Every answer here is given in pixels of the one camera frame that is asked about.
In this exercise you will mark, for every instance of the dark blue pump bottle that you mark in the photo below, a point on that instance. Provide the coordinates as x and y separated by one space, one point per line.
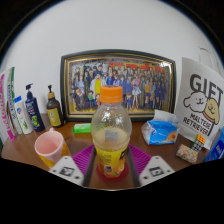
34 113

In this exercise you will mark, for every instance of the tall pink box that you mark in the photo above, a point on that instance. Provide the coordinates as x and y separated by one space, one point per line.
5 113

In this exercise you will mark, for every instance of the orange juice bottle orange cap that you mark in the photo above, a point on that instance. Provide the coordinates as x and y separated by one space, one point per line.
111 133

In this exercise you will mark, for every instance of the tall white green box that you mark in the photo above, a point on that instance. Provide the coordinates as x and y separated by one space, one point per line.
12 90

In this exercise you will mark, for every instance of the brown pump bottle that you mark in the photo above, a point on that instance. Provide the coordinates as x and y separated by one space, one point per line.
54 113

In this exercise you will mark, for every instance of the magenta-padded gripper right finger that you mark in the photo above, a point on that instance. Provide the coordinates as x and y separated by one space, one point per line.
156 169

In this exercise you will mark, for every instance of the small green pack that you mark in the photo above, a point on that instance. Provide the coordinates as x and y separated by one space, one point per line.
81 128

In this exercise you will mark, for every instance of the blue detergent bottle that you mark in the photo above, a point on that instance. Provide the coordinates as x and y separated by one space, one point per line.
216 148

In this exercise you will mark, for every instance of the small patterned snack pack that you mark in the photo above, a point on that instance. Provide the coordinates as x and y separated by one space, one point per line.
186 154

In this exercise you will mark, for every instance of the white paper gift bag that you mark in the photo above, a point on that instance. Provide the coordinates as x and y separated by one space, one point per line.
200 96

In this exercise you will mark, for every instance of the dark framed group picture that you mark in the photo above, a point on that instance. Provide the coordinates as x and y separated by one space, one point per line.
140 76

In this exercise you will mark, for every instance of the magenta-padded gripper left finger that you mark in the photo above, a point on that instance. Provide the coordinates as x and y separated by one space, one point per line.
66 168

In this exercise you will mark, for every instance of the small cube puzzle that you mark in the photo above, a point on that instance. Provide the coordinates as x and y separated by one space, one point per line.
199 142

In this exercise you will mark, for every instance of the pink and yellow mug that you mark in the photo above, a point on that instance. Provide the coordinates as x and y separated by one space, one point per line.
50 146

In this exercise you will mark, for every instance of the white bottle blue cap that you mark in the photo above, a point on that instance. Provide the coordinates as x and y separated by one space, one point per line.
22 118

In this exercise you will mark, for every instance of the blue tissue pack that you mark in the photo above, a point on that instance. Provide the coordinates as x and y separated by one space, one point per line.
160 131

